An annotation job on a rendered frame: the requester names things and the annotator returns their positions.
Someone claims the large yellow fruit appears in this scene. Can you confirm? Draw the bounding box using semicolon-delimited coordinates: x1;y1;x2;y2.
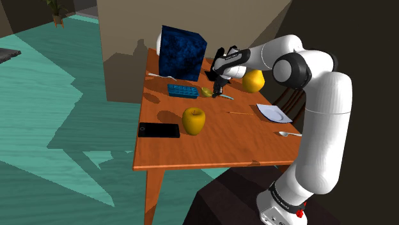
242;69;266;94

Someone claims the blue ice cube tray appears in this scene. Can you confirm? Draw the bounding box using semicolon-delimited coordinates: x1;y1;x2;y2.
167;83;200;100

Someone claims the yellow apple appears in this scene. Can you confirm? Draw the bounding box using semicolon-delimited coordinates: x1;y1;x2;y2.
182;107;207;136

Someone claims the dark blue box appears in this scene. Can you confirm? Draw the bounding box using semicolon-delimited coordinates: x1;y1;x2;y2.
158;24;208;82

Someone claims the orange wooden table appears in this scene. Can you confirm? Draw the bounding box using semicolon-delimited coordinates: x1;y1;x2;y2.
132;47;303;225

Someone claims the white fork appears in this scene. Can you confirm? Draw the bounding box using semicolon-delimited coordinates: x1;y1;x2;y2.
147;72;178;81

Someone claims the white plate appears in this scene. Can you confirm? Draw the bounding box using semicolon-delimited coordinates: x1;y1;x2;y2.
256;103;293;124

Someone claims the white round object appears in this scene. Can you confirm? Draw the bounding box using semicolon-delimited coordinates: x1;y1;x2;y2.
155;32;163;57

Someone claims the dark wooden chair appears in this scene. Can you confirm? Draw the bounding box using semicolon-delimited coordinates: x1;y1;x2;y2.
271;86;307;126

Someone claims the black phone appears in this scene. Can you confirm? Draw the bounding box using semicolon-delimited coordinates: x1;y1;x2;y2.
137;121;181;139

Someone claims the silver spoon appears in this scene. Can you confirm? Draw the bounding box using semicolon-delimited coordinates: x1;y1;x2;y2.
278;130;303;138

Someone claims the dark robot stand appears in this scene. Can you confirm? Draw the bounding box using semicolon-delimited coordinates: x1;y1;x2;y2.
182;164;343;225

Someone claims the potted plant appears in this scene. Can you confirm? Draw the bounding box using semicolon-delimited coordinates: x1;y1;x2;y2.
45;0;68;29

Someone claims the dark grey furniture edge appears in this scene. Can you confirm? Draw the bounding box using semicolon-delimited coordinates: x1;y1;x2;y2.
0;47;22;65

